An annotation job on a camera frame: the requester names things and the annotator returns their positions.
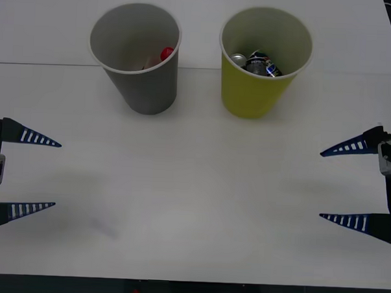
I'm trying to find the black robot torso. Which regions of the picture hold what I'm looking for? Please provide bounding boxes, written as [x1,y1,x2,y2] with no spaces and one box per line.
[123,278,265,293]

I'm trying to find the yellow-green plastic waste bin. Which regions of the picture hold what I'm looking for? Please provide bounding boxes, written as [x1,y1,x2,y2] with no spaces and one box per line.
[215,5,316,123]

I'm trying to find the silver can with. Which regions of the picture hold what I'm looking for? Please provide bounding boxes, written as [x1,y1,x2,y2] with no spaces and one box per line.
[244,57,269,76]
[230,53,249,67]

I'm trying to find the silver can with closed top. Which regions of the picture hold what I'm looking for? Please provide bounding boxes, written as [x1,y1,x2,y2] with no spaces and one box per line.
[230,53,249,67]

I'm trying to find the clear bottle with red cap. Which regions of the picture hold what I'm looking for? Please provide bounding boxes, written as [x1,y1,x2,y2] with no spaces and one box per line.
[142,45,176,72]

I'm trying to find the black can with round logo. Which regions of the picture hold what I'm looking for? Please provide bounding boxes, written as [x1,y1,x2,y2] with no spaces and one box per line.
[248,49,286,78]

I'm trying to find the grey plastic waste bin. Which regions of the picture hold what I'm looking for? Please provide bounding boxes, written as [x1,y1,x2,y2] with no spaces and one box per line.
[86,0,184,117]

